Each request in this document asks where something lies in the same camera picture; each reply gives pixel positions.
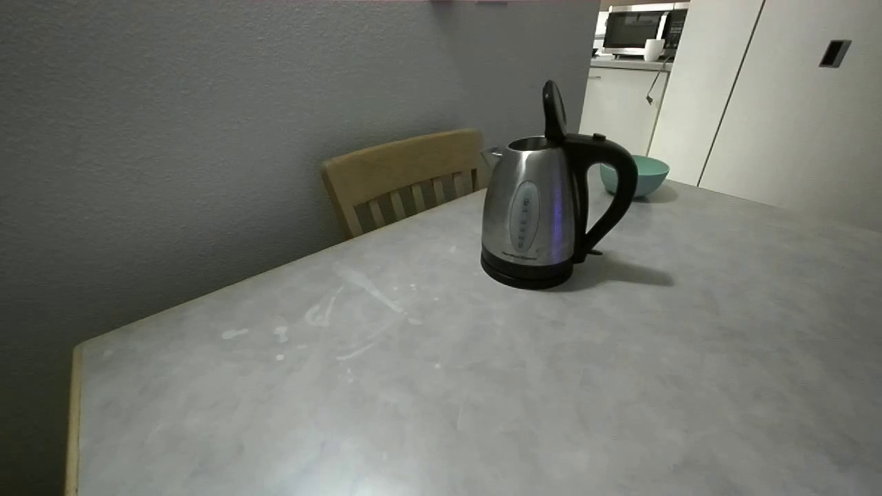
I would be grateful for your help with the stainless steel electric kettle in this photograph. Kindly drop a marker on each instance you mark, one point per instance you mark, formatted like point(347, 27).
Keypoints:
point(526, 209)

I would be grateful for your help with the black wall switch plate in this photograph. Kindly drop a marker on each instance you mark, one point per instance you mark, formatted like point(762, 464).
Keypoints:
point(833, 54)

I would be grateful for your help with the teal bowl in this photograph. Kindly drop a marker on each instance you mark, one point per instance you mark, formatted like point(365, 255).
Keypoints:
point(651, 171)

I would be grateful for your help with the white cup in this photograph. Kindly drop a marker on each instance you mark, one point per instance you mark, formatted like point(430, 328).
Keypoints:
point(654, 51)

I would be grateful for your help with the silver microwave oven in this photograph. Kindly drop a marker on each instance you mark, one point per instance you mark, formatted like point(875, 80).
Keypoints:
point(640, 27)

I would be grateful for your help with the white kitchen counter cabinet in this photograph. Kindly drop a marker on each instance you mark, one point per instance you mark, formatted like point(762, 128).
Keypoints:
point(624, 99)

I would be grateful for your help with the wooden chair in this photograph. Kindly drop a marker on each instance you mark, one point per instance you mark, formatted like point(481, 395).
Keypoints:
point(402, 175)

